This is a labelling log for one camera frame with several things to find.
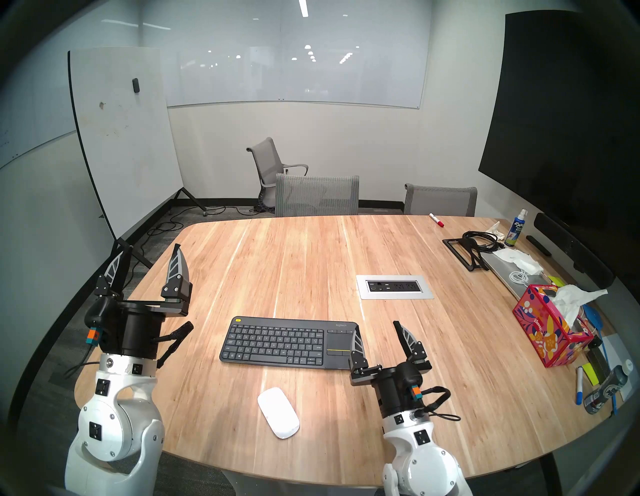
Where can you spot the black laptop stand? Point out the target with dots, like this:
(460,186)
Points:
(457,250)

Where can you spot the blue whiteboard marker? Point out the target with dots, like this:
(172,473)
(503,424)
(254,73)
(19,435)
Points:
(579,387)

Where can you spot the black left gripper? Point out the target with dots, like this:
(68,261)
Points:
(140,330)

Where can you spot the large black wall screen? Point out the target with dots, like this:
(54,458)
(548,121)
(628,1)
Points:
(565,125)

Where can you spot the grey office chair with armrests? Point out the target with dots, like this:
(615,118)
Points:
(265,165)

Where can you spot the white charger with cloth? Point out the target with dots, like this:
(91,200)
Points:
(520,260)

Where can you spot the silver table power outlet box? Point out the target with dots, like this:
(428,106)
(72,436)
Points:
(395,286)

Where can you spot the yellow sticky notes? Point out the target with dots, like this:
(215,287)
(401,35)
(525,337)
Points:
(556,281)

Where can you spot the crumpled white tissue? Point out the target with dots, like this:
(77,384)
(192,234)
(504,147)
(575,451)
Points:
(497,229)

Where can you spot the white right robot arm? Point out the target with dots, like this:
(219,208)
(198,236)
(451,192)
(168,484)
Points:
(425,465)

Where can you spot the glass wall whiteboard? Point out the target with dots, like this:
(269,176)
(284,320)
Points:
(300,50)

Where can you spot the black video sound bar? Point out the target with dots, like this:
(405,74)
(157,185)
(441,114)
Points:
(575,250)

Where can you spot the silver closed laptop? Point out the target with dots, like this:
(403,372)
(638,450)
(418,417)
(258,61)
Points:
(505,282)

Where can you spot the grey black can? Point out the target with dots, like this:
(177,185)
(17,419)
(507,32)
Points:
(605,390)

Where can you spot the whiteboard cleaner spray bottle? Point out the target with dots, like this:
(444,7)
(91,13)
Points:
(515,232)

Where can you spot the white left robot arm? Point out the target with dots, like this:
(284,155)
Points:
(115,425)

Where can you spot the white mouse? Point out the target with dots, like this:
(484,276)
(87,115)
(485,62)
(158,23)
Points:
(277,412)

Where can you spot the rolling white whiteboard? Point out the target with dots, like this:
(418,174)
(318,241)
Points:
(125,140)

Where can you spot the white tissue sticking out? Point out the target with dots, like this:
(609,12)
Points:
(570,300)

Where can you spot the red floral tissue box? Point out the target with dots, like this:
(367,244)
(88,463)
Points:
(545,330)

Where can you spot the low grey mesh chair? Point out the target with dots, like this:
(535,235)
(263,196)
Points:
(440,202)

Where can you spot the wide grey mesh chair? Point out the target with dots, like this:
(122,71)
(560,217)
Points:
(317,197)

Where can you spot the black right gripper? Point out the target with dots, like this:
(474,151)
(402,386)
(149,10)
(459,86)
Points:
(395,387)

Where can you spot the red whiteboard marker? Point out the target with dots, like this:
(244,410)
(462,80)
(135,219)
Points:
(436,220)

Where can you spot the blue flat object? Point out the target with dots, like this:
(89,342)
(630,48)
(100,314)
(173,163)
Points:
(594,317)

